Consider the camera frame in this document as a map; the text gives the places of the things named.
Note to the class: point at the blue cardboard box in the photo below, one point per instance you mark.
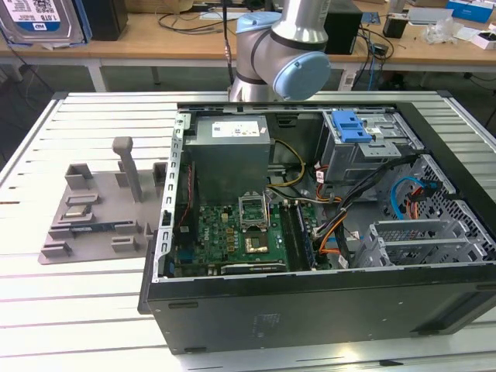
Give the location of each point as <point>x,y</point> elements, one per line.
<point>470,8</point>

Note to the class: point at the wooden desk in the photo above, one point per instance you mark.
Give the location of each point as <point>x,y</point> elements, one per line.
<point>155,42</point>

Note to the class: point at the black graphics card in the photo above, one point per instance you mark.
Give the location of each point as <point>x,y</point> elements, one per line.
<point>252,268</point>

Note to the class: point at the metal optical drive cage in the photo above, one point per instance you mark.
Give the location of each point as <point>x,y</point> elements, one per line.
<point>348,162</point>

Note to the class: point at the loose RAM stick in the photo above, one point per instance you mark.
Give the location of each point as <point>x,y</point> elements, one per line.
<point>83,229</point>

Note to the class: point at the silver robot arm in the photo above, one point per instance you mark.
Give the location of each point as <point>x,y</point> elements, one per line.
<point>294,23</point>

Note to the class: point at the blue plastic latch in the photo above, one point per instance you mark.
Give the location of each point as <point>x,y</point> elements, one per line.
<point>350,128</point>

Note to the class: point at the black computer tower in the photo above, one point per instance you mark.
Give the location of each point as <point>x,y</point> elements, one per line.
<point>343,31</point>

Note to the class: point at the silver CPU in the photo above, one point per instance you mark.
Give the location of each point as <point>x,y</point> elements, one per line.
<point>76,212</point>

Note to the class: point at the green motherboard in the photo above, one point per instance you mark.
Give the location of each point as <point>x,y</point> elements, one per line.
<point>217,232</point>

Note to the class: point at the CPU socket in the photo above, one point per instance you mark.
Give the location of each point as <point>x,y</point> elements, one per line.
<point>256,244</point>

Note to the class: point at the white open box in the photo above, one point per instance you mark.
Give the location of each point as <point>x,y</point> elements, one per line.
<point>484,40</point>

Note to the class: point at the large black box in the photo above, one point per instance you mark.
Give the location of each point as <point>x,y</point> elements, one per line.
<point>108,19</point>

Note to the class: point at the black PC case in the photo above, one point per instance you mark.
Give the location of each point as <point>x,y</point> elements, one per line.
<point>310,317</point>

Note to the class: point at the small black box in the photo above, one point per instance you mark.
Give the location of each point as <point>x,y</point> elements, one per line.
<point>395,25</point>

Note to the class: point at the clear plastic bags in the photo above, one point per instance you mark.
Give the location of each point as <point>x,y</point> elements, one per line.
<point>439,31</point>

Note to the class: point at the black RAM slot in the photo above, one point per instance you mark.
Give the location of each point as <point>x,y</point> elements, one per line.
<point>288,232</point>

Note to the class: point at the metal disk bay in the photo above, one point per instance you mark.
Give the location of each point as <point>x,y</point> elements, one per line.
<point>410,230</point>

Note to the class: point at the grey parts rack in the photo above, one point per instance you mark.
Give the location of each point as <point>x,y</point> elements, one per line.
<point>104,193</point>

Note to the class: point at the grey power supply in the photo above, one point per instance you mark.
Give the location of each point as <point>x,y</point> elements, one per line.
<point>228,162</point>

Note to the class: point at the installed RAM stick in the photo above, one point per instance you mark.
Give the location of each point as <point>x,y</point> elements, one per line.
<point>306,236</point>

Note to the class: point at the hard disk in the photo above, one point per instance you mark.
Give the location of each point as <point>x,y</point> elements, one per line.
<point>35,19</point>

